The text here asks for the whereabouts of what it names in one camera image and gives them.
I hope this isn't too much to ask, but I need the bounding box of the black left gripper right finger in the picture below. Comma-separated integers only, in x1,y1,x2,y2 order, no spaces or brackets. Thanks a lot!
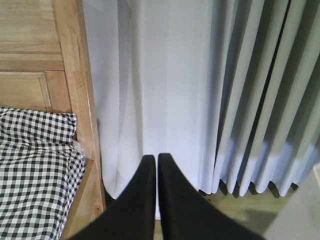
158,153,263,240

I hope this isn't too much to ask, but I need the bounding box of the light grey curtain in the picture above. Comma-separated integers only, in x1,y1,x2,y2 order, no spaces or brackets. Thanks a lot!
82,0,320,221

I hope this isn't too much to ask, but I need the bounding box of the black white checkered bedding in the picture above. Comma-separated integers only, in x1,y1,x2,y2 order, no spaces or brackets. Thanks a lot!
0,107,86,240

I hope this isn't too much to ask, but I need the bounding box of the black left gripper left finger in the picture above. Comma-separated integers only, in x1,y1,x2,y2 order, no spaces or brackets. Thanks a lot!
70,155,156,240

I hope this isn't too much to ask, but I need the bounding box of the wooden bed frame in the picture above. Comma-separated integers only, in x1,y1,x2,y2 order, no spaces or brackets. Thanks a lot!
0,0,106,240

